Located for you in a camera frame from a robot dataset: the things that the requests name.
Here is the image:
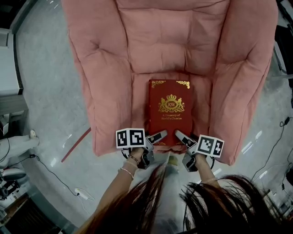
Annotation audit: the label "gold bangle bracelet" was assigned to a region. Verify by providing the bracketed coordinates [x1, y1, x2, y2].
[117, 167, 135, 181]

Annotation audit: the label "red gold-embossed book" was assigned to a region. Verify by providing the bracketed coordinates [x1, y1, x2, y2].
[146, 79, 194, 147]

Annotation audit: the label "white power strip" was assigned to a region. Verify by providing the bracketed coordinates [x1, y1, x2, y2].
[74, 187, 89, 201]

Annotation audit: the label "long red floor tape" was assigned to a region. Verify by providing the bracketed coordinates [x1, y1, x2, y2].
[61, 127, 92, 163]

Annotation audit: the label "black floor cable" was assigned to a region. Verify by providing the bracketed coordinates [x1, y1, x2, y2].
[29, 154, 79, 197]

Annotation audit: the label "pink upholstered armchair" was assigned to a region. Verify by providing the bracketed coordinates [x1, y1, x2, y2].
[60, 0, 279, 166]

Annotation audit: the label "person's right forearm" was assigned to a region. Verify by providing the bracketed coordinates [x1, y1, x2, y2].
[195, 154, 218, 184]

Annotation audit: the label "grey storage cabinet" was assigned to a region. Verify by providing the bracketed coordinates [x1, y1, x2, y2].
[0, 27, 29, 138]

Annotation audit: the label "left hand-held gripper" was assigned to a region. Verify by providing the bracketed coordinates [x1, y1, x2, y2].
[115, 128, 168, 170]

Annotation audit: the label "white shell seat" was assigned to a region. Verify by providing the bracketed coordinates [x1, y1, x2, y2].
[0, 168, 27, 201]

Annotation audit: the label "white power cable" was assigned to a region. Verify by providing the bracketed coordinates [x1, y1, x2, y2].
[77, 193, 96, 216]

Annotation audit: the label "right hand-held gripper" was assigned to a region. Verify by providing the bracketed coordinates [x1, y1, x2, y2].
[174, 129, 225, 173]

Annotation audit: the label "person's grey trousers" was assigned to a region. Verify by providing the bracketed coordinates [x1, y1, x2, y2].
[157, 152, 184, 230]

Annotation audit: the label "person's left forearm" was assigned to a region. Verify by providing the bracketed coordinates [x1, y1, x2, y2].
[77, 148, 144, 234]

